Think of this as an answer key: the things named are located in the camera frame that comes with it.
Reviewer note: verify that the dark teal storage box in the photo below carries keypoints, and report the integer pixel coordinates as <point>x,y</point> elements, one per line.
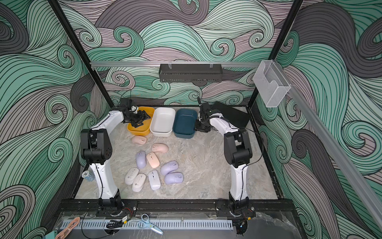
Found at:
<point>184,123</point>

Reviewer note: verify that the purple slim mouse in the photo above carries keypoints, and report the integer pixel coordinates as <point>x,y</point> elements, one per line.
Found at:
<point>141,159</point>

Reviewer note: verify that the pink mouse near yellow box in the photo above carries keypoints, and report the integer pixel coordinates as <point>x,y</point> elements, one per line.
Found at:
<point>138,139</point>

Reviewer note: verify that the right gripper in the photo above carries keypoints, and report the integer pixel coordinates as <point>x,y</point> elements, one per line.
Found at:
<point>197,127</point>

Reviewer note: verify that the peach flat mouse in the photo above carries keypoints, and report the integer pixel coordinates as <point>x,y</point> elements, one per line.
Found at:
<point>153,160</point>

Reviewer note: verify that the purple rounded mouse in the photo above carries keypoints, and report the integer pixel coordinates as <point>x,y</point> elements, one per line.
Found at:
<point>169,167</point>
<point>174,178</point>

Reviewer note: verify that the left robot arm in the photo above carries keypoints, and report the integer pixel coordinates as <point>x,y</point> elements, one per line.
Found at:
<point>96,148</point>

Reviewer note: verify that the blue handled scissors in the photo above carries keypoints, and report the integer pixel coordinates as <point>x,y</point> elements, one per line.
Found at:
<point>145,223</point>

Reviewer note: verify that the black wall shelf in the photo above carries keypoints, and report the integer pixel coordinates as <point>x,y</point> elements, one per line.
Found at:
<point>190,73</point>

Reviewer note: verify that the white mouse middle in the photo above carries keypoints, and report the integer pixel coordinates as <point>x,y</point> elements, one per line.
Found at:
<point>138,182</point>

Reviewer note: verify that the clear mesh wall bin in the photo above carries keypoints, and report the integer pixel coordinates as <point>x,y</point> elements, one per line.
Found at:
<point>271,81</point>

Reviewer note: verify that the black briefcase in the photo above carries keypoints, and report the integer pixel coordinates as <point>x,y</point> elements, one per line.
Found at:
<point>236,117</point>

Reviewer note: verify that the pale lilac white mouse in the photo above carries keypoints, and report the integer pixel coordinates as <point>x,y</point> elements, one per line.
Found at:
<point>154,180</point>

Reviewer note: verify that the white mouse left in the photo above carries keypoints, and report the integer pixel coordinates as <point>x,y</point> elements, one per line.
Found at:
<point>131,175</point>

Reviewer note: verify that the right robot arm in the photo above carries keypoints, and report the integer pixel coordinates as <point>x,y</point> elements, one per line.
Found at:
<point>237,150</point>

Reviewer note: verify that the pink rounded mouse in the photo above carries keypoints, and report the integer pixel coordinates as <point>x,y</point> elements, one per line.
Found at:
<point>159,148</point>

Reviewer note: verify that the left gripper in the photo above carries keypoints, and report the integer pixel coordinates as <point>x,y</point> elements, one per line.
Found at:
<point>143,116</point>

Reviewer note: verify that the aluminium wall rail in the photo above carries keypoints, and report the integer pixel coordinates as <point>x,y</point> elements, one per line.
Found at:
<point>224,64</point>

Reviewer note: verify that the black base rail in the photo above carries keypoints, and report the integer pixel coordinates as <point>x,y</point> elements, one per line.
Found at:
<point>214,207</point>

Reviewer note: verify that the white storage box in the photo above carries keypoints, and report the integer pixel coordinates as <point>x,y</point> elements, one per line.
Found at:
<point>162,122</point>

